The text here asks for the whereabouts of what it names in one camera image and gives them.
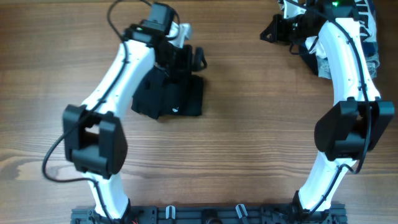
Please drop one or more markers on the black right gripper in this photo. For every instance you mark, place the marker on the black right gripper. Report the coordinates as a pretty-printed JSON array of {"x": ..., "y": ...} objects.
[{"x": 277, "y": 35}]

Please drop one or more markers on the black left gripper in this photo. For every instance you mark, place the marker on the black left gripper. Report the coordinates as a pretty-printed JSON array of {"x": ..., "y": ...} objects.
[{"x": 183, "y": 63}]

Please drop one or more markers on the black t-shirt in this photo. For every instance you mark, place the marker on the black t-shirt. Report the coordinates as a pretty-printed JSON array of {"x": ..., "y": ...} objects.
[{"x": 158, "y": 95}]

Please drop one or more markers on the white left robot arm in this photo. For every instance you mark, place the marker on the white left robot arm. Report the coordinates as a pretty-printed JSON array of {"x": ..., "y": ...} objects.
[{"x": 95, "y": 141}]

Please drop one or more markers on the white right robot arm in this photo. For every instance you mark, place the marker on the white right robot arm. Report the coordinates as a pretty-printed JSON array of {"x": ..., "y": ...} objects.
[{"x": 337, "y": 40}]

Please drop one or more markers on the navy blue folded garment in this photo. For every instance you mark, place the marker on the navy blue folded garment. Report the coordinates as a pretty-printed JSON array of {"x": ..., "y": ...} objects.
[{"x": 369, "y": 48}]

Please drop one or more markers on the white printed folded shirt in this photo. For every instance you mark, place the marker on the white printed folded shirt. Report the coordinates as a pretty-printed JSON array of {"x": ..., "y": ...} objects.
[{"x": 368, "y": 29}]

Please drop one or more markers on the grey folded garment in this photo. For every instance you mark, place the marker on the grey folded garment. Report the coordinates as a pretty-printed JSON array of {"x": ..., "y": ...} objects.
[{"x": 372, "y": 63}]

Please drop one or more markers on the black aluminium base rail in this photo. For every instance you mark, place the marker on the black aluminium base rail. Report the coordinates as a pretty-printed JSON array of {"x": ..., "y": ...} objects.
[{"x": 265, "y": 214}]

